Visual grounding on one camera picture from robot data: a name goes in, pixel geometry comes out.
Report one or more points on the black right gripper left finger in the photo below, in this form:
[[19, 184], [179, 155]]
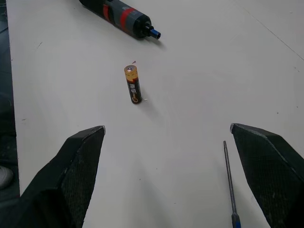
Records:
[[71, 180]]

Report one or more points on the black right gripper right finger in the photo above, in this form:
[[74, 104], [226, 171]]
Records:
[[273, 175]]

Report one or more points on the long metal screwdriver bit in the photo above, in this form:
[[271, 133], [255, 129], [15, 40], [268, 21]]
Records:
[[230, 178]]

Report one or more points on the red and black electric screwdriver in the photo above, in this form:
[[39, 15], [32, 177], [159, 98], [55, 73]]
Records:
[[123, 16]]

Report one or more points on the black and gold AA battery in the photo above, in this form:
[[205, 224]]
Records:
[[133, 88]]

